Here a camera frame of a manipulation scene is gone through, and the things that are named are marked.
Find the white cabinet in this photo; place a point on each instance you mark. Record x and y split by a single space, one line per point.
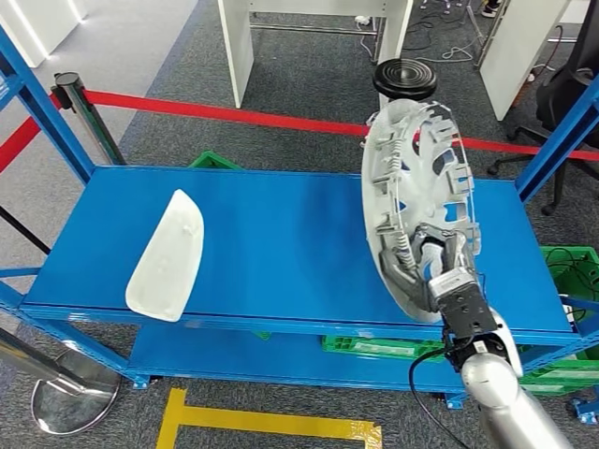
514 62

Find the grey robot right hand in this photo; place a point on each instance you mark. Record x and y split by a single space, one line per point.
402 276

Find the red barrier belt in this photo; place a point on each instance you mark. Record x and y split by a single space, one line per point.
234 114
19 141

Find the white power strip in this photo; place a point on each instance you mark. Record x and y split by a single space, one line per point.
362 20

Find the black round stool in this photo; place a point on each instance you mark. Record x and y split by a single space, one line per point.
405 79

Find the blue metal shelf rack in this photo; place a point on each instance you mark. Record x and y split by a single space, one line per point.
280 248

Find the chrome stanchion post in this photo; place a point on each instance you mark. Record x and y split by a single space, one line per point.
89 124
75 396

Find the green plastic crate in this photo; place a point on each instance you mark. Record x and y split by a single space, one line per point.
211 161
374 348
580 266

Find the white plastic cover part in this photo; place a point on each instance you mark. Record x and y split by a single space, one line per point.
168 260

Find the black office chair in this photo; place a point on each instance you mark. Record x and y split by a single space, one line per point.
566 99

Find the white table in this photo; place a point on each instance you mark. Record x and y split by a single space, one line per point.
236 56

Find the black pole stand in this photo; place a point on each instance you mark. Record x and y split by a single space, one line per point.
23 230

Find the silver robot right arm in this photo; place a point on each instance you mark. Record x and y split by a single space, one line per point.
505 403

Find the grey plastic wheel hubcap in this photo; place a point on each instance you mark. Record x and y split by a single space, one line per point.
379 186

